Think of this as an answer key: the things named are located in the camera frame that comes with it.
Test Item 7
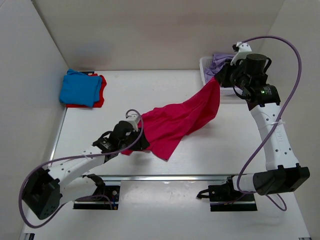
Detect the white plastic basket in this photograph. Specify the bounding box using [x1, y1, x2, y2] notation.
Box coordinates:
[199, 56, 242, 97]

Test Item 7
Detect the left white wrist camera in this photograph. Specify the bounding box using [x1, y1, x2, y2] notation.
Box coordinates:
[125, 113, 141, 132]

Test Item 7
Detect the magenta t shirt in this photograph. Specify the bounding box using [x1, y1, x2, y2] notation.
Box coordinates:
[121, 76, 222, 162]

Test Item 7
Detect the blue folded t shirt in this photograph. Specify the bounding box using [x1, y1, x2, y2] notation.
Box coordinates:
[59, 69, 103, 108]

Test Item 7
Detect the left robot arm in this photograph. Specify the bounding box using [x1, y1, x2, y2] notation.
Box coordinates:
[21, 120, 150, 220]

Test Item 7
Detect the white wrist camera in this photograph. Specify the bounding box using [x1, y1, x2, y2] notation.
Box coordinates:
[125, 113, 141, 132]
[230, 41, 252, 66]

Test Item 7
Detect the lavender t shirt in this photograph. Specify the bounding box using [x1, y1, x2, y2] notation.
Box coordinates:
[203, 53, 235, 84]

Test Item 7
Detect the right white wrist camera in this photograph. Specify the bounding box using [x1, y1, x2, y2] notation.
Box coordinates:
[230, 41, 252, 66]

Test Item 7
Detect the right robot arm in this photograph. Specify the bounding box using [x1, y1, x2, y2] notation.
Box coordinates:
[215, 53, 310, 200]

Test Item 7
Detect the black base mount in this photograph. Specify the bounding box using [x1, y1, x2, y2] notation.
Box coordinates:
[196, 179, 258, 212]
[73, 174, 121, 211]

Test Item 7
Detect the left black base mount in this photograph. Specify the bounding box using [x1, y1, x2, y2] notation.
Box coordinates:
[73, 174, 121, 211]

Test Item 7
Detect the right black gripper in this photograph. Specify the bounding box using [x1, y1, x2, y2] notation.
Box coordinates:
[214, 59, 250, 91]

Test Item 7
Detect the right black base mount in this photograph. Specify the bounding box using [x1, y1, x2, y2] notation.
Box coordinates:
[196, 179, 258, 212]

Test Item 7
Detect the red folded t shirt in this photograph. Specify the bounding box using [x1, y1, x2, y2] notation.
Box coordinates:
[65, 73, 107, 108]

